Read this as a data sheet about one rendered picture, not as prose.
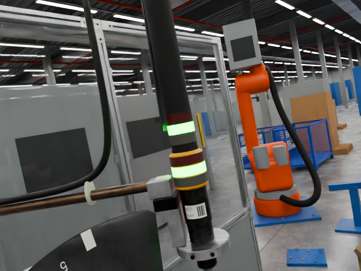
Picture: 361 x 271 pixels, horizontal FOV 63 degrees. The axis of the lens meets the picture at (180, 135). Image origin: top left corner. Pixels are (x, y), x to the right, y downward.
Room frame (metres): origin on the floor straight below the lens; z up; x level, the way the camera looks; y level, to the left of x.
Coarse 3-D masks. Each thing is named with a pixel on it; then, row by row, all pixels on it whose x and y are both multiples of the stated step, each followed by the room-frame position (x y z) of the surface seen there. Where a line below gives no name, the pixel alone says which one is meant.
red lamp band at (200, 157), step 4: (200, 152) 0.36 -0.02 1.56; (180, 156) 0.35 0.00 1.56; (184, 156) 0.35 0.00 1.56; (188, 156) 0.35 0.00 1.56; (192, 156) 0.35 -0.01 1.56; (196, 156) 0.35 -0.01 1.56; (200, 156) 0.36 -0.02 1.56; (172, 160) 0.36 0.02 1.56; (176, 160) 0.35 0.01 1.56; (180, 160) 0.35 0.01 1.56; (184, 160) 0.35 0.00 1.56; (188, 160) 0.35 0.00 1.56; (192, 160) 0.35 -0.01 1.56; (196, 160) 0.35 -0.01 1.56; (200, 160) 0.36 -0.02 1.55; (172, 164) 0.36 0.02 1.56; (176, 164) 0.36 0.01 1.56; (180, 164) 0.35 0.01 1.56; (184, 164) 0.35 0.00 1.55; (188, 164) 0.35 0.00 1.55; (192, 164) 0.35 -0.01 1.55
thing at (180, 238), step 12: (156, 180) 0.37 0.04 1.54; (168, 180) 0.36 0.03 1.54; (156, 192) 0.36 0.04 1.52; (168, 192) 0.36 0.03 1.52; (156, 204) 0.36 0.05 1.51; (168, 204) 0.36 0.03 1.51; (180, 204) 0.38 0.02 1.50; (168, 216) 0.36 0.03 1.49; (180, 216) 0.36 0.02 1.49; (180, 228) 0.36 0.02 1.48; (216, 228) 0.40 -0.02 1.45; (180, 240) 0.36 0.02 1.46; (216, 240) 0.36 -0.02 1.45; (228, 240) 0.36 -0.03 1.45; (180, 252) 0.35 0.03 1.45; (192, 252) 0.34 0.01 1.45; (204, 252) 0.34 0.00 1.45; (216, 252) 0.34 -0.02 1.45
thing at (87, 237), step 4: (84, 232) 0.48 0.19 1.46; (88, 232) 0.48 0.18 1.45; (84, 236) 0.48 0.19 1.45; (88, 236) 0.48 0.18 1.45; (92, 236) 0.48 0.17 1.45; (84, 240) 0.47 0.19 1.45; (88, 240) 0.47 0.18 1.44; (92, 240) 0.47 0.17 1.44; (84, 244) 0.47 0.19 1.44; (88, 244) 0.47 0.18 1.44; (92, 244) 0.47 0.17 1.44; (88, 248) 0.46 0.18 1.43
